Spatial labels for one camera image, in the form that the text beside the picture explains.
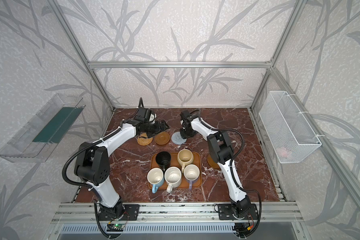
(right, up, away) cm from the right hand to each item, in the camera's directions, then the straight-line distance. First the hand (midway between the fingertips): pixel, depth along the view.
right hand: (185, 132), depth 104 cm
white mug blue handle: (-16, -23, -21) cm, 35 cm away
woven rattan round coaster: (-28, -6, -3) cm, 28 cm away
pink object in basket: (+50, -7, -32) cm, 59 cm away
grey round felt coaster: (-5, -4, -2) cm, 7 cm away
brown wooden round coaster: (-16, -4, -2) cm, 16 cm away
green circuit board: (-33, -43, -33) cm, 63 cm away
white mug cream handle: (-6, -23, -20) cm, 31 cm away
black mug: (-12, -15, -15) cm, 25 cm away
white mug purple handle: (+4, -22, -19) cm, 29 cm away
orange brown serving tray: (-6, -17, -14) cm, 23 cm away
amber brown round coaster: (+13, -10, -41) cm, 44 cm away
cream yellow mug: (+1, -14, -13) cm, 19 cm away
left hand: (-11, +6, -13) cm, 18 cm away
